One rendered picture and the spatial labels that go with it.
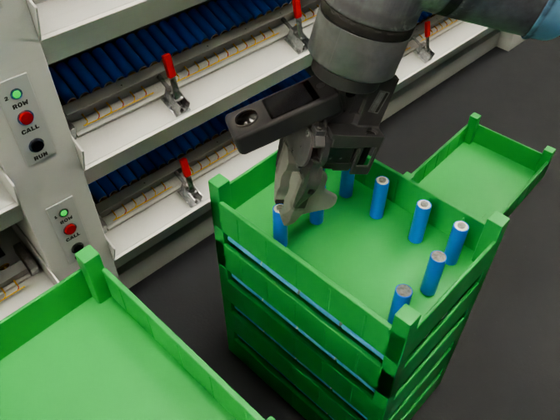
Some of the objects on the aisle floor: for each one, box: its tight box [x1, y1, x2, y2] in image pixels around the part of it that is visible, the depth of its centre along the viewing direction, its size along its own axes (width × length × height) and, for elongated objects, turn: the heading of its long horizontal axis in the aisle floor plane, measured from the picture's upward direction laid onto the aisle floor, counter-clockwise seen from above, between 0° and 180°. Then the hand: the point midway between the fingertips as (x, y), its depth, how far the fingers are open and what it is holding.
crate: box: [403, 113, 556, 222], centre depth 123 cm, size 30×20×8 cm
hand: (280, 210), depth 68 cm, fingers closed, pressing on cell
